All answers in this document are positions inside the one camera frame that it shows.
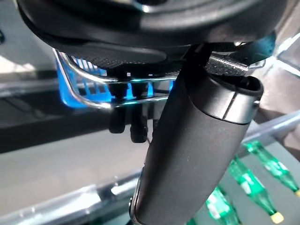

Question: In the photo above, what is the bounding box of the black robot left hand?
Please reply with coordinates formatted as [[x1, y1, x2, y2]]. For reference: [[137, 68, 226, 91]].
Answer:
[[16, 0, 285, 225]]

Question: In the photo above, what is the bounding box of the chrome wire basket handle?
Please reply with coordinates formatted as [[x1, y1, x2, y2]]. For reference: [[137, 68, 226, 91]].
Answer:
[[56, 58, 170, 110]]

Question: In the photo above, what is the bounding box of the blue plastic shopping basket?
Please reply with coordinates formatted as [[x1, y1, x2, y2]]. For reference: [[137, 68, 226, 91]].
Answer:
[[52, 48, 176, 111]]

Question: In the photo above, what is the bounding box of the clear plastic shelf edge rail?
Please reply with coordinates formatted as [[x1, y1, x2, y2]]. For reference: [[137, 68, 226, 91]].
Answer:
[[0, 170, 144, 225], [241, 112, 300, 150]]

